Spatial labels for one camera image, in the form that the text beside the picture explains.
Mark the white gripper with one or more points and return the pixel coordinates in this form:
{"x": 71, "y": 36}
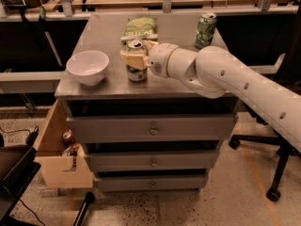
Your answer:
{"x": 159, "y": 59}

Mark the white green 7up can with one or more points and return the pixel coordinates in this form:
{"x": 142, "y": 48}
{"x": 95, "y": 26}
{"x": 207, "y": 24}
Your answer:
{"x": 136, "y": 72}

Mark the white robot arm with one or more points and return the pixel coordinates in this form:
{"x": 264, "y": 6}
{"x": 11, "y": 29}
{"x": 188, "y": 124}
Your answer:
{"x": 213, "y": 71}

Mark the white bowl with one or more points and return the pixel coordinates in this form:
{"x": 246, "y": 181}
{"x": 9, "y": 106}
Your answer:
{"x": 88, "y": 67}

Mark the green soda can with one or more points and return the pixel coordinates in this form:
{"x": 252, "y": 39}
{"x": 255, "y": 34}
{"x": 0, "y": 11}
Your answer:
{"x": 205, "y": 29}

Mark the red can in box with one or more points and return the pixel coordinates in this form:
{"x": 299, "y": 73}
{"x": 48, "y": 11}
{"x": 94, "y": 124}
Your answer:
{"x": 68, "y": 138}

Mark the green chip bag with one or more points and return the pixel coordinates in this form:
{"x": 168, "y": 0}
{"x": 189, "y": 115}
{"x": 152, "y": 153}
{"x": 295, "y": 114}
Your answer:
{"x": 140, "y": 28}

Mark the grey drawer cabinet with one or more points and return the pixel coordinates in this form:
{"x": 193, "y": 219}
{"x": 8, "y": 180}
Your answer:
{"x": 116, "y": 95}

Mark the top grey drawer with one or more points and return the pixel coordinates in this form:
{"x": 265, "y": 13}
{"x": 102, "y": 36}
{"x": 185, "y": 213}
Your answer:
{"x": 151, "y": 128}

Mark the grey drawer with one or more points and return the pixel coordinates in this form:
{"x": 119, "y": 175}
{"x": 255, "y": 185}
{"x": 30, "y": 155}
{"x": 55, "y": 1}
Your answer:
{"x": 142, "y": 183}
{"x": 151, "y": 128}
{"x": 177, "y": 160}

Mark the middle grey drawer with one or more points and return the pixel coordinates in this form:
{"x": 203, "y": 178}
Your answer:
{"x": 177, "y": 160}

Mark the bottom grey drawer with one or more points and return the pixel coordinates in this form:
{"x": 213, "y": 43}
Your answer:
{"x": 142, "y": 183}

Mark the wooden background workbench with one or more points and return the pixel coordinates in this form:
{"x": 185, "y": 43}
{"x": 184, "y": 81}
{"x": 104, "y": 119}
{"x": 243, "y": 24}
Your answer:
{"x": 69, "y": 8}

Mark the wooden side box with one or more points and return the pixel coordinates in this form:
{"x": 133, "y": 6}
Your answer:
{"x": 61, "y": 166}

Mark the black equipment at left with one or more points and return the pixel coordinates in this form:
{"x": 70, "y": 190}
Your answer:
{"x": 17, "y": 169}

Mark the black office chair base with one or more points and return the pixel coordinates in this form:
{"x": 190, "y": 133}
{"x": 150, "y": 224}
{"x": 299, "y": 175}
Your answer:
{"x": 284, "y": 151}

